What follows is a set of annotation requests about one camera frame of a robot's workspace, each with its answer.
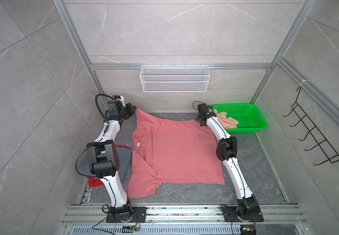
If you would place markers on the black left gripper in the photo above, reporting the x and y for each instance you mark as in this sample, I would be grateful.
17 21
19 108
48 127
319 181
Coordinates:
130 111

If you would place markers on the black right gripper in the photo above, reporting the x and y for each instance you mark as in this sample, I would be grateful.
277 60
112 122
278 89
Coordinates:
198 117

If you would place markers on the pink-red t-shirt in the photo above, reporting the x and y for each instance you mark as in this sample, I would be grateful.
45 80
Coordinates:
169 151

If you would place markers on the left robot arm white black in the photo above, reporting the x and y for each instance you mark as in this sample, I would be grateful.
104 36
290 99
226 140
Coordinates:
103 156

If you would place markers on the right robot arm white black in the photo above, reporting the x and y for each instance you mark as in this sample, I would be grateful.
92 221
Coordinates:
248 209

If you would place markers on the light peach t-shirt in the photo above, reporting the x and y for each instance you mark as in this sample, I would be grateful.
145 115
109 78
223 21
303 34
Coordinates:
226 122

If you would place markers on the green plastic laundry basket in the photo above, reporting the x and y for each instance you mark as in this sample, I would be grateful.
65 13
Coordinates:
249 117

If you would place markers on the folded grey t-shirt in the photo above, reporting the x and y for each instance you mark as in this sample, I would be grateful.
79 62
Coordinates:
83 168

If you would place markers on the folded red t-shirt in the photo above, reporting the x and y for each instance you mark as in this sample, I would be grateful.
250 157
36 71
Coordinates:
94 182

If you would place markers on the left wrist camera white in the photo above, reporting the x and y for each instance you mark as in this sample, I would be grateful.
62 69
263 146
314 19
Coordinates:
120 98

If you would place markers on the white wire mesh shelf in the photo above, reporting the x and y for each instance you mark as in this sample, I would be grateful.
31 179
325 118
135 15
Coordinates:
155 79

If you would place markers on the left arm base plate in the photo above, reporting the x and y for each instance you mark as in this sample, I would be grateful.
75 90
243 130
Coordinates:
127 214

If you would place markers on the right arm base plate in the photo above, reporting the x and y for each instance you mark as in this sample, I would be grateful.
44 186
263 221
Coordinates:
237 214

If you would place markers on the aluminium mounting rail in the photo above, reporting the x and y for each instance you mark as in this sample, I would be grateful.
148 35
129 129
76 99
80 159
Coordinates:
188 214

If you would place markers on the black wire hook rack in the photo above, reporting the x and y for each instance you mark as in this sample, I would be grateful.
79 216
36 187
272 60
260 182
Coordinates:
313 132

